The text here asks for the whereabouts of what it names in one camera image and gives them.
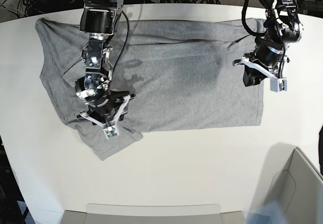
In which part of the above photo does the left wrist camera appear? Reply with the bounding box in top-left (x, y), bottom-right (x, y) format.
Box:
top-left (270, 78), bottom-right (287, 92)

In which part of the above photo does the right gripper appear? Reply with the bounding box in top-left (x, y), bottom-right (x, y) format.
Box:
top-left (77, 90), bottom-right (136, 128)

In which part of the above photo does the grey T-shirt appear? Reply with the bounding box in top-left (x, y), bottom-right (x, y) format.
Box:
top-left (35, 18), bottom-right (263, 160)

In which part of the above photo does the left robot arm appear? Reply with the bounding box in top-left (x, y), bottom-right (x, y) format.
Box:
top-left (233, 0), bottom-right (303, 92)

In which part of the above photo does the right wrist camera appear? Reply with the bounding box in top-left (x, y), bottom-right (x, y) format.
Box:
top-left (103, 125), bottom-right (119, 139)

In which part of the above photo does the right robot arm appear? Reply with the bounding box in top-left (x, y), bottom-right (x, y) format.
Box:
top-left (75, 0), bottom-right (135, 135)

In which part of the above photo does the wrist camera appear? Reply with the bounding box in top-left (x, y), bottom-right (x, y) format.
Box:
top-left (270, 78), bottom-right (287, 92)
top-left (103, 125), bottom-right (119, 139)

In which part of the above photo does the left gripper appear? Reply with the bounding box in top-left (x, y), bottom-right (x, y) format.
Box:
top-left (232, 43), bottom-right (287, 87)

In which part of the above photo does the black power strip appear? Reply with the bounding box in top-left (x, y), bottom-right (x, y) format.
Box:
top-left (31, 0), bottom-right (77, 7)

